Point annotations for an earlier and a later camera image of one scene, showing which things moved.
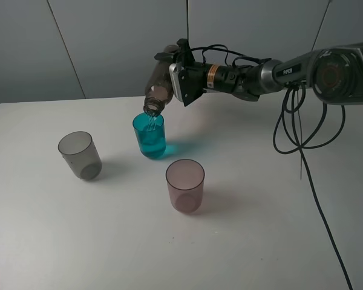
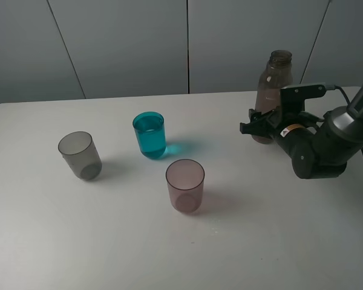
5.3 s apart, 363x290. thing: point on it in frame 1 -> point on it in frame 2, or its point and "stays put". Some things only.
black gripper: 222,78 -> 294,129
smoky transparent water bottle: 158,89 -> 276,75
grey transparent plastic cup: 78,149 stays put
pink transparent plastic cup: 185,178 stays put
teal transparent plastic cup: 151,136 stays put
